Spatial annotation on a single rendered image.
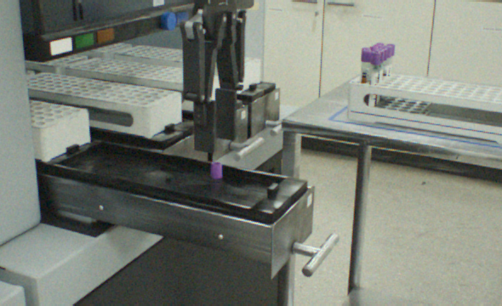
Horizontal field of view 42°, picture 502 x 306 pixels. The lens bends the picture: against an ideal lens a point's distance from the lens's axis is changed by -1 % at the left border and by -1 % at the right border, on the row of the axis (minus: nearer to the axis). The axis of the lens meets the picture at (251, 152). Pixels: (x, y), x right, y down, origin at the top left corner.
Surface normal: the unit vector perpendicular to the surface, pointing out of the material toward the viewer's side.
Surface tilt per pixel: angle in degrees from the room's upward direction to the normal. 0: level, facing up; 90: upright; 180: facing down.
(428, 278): 0
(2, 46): 90
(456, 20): 90
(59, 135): 90
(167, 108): 90
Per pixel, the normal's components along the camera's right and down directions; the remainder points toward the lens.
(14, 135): 0.90, 0.16
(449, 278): 0.02, -0.94
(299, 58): -0.44, 0.30
